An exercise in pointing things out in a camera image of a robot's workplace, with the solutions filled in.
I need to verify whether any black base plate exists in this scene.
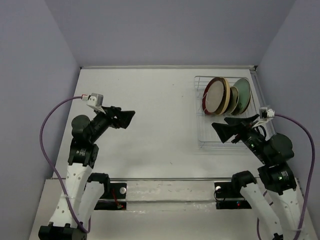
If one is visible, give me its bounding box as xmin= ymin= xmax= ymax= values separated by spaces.
xmin=213 ymin=181 xmax=252 ymax=210
xmin=94 ymin=182 xmax=127 ymax=211

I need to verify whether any pale orange plate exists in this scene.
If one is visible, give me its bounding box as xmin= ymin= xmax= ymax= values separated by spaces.
xmin=215 ymin=77 xmax=231 ymax=115

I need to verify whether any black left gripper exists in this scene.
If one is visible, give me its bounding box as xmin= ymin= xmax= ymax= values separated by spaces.
xmin=89 ymin=105 xmax=135 ymax=143

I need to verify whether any black glossy plate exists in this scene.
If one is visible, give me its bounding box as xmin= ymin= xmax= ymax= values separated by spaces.
xmin=232 ymin=100 xmax=247 ymax=116

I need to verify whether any red rimmed white plate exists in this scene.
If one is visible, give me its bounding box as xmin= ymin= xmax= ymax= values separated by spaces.
xmin=202 ymin=77 xmax=225 ymax=115

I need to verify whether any cream plate with black motif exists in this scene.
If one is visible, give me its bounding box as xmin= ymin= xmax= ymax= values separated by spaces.
xmin=224 ymin=86 xmax=239 ymax=115

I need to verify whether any white wire dish rack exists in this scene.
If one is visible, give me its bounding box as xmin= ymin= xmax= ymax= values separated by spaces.
xmin=193 ymin=75 xmax=275 ymax=150

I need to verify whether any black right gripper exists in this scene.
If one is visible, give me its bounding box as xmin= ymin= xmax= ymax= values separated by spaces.
xmin=211 ymin=112 xmax=271 ymax=163

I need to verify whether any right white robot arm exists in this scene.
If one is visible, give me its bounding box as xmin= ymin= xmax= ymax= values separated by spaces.
xmin=212 ymin=110 xmax=310 ymax=240

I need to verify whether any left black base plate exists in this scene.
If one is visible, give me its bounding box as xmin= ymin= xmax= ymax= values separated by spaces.
xmin=94 ymin=182 xmax=127 ymax=211

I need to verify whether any purple cable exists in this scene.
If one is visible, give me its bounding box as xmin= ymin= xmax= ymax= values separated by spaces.
xmin=40 ymin=96 xmax=91 ymax=233
xmin=256 ymin=112 xmax=315 ymax=240

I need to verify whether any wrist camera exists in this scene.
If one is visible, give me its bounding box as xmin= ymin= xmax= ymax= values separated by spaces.
xmin=254 ymin=105 xmax=275 ymax=127
xmin=86 ymin=93 xmax=104 ymax=112

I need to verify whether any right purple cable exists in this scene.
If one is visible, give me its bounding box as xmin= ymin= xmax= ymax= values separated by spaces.
xmin=256 ymin=112 xmax=315 ymax=240

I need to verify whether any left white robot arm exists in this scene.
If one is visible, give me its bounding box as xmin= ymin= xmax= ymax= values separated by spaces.
xmin=38 ymin=106 xmax=135 ymax=240

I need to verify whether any teal flower plate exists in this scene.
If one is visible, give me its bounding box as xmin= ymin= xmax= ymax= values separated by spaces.
xmin=233 ymin=78 xmax=251 ymax=113

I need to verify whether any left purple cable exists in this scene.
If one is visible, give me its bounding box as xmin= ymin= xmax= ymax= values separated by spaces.
xmin=40 ymin=96 xmax=91 ymax=233

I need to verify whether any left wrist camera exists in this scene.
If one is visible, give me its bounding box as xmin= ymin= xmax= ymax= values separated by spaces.
xmin=86 ymin=93 xmax=104 ymax=112

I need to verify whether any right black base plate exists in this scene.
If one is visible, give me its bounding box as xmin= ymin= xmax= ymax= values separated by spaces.
xmin=213 ymin=181 xmax=252 ymax=210

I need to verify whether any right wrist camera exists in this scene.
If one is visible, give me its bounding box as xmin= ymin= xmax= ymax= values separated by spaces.
xmin=254 ymin=105 xmax=275 ymax=127

